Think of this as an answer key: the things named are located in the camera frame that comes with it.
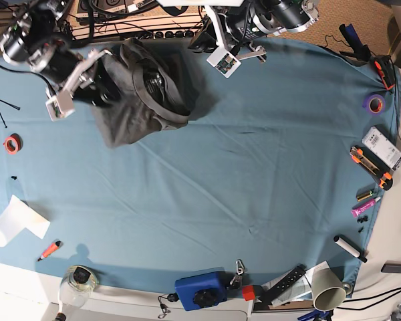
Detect blue box with knob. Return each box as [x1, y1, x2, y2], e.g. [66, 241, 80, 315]
[174, 272, 227, 311]

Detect orange black utility knife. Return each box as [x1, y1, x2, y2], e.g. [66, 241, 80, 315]
[350, 146, 393, 191]

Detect blue table cloth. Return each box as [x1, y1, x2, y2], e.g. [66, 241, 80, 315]
[0, 38, 400, 293]

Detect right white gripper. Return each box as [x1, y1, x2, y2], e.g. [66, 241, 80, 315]
[45, 49, 122, 121]

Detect red tape roll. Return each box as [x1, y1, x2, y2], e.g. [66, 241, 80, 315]
[3, 133, 22, 154]

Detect dark grey T-shirt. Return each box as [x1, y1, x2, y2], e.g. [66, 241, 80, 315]
[91, 38, 190, 148]

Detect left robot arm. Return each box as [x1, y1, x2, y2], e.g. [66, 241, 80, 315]
[188, 0, 319, 78]

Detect paper sheets under remote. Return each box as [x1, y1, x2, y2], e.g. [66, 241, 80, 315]
[255, 261, 329, 307]

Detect red cube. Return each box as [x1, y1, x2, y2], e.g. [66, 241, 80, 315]
[242, 285, 256, 302]

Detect black lanyard clip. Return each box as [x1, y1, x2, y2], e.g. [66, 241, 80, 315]
[158, 293, 179, 320]

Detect purple tape roll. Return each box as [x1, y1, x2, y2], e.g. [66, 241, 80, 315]
[363, 94, 386, 116]

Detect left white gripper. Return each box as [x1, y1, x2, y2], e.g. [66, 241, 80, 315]
[188, 6, 267, 78]

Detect purple white glue tube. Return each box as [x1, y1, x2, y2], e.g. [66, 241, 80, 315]
[351, 197, 381, 217]

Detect white electronic device box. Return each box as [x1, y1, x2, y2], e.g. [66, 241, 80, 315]
[362, 126, 401, 171]

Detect blue black clamp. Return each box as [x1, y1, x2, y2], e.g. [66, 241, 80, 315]
[339, 24, 372, 62]

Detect black remote control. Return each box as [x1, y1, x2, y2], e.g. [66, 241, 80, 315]
[259, 265, 305, 304]

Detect white marker black cap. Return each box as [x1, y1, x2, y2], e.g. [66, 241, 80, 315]
[333, 235, 368, 263]

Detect silver carabiner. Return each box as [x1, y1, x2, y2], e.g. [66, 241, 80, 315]
[235, 259, 245, 276]

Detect black power strip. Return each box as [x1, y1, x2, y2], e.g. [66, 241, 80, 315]
[147, 29, 198, 39]

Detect small black screws cluster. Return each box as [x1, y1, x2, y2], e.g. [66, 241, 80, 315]
[357, 215, 368, 233]

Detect orange black clamp tool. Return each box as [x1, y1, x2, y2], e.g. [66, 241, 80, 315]
[374, 55, 396, 90]

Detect grey-green mug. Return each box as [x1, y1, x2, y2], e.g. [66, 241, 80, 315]
[311, 268, 353, 312]

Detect clear glass bottle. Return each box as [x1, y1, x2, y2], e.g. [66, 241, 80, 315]
[55, 265, 98, 321]

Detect orange marker pen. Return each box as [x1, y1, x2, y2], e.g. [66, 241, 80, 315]
[37, 240, 61, 261]

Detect black power adapter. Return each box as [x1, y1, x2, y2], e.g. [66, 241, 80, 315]
[380, 263, 401, 274]

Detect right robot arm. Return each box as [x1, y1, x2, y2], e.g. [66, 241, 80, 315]
[0, 1, 121, 121]

